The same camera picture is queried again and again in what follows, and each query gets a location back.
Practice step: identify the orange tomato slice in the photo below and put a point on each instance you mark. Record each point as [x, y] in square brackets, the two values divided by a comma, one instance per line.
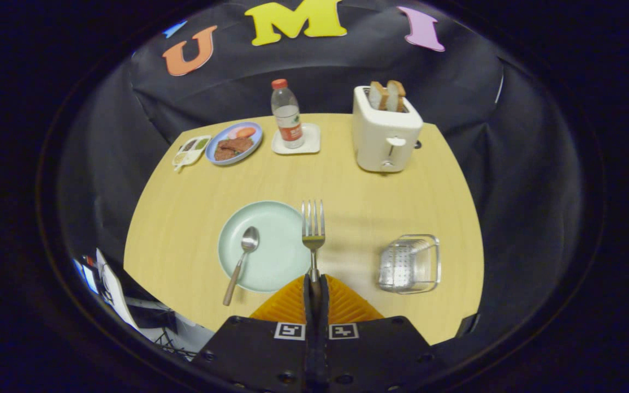
[244, 132]

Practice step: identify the white divided sauce dish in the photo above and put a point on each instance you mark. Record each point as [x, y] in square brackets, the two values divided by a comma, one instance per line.
[189, 153]

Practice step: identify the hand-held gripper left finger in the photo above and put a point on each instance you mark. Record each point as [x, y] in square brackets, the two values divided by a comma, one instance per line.
[309, 355]

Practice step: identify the small metal drainer basket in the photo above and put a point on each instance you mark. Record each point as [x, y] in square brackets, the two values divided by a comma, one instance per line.
[410, 265]

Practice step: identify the clear water bottle red cap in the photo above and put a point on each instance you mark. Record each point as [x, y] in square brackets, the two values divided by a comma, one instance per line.
[287, 117]

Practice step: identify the white paper sheet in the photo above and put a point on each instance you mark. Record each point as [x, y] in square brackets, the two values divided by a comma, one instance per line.
[115, 289]

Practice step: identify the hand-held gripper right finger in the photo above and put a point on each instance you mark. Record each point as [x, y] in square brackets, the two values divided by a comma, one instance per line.
[324, 355]

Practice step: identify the toasted bread slice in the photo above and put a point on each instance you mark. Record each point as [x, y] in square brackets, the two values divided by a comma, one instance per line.
[396, 95]
[378, 97]

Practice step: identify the pale green plate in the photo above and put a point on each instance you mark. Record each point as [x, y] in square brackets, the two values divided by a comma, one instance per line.
[271, 256]

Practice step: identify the white square coaster tray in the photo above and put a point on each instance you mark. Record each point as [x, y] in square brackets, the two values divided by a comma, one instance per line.
[312, 143]

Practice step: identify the blue plate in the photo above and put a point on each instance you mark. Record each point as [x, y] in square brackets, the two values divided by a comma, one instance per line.
[221, 141]

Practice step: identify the white toaster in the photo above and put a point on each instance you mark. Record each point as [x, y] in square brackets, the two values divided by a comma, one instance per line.
[385, 136]

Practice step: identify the brown meat slices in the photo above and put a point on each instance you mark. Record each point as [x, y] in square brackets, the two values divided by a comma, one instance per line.
[232, 147]

